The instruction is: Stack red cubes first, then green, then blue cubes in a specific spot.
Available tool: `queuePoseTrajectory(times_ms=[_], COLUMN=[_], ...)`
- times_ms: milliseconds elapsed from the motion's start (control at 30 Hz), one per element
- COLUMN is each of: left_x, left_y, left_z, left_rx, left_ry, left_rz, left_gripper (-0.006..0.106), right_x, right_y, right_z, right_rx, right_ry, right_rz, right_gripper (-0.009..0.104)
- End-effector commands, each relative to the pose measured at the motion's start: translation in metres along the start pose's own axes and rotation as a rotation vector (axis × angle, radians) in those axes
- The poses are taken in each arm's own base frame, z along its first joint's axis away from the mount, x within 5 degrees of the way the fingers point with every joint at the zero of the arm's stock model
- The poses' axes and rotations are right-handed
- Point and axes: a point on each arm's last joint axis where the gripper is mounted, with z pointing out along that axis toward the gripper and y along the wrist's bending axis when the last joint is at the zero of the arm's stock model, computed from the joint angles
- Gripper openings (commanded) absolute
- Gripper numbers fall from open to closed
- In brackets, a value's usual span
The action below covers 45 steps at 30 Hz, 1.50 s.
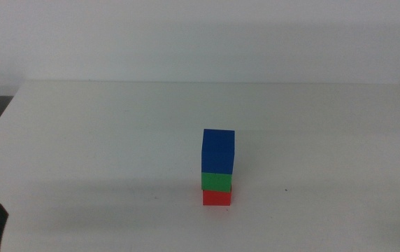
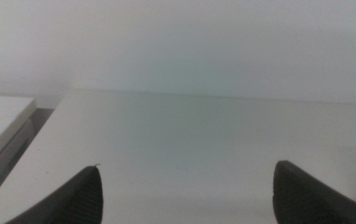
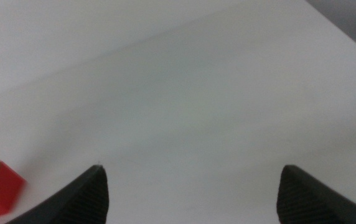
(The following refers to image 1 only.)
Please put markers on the blue cube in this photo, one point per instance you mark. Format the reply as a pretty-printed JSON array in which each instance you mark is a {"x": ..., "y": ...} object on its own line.
[{"x": 217, "y": 152}]

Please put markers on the red cube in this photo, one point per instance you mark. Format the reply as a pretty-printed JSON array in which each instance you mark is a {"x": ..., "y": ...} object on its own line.
[{"x": 216, "y": 198}]

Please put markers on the green cube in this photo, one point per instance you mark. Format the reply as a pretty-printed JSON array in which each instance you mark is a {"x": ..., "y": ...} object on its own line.
[{"x": 216, "y": 182}]

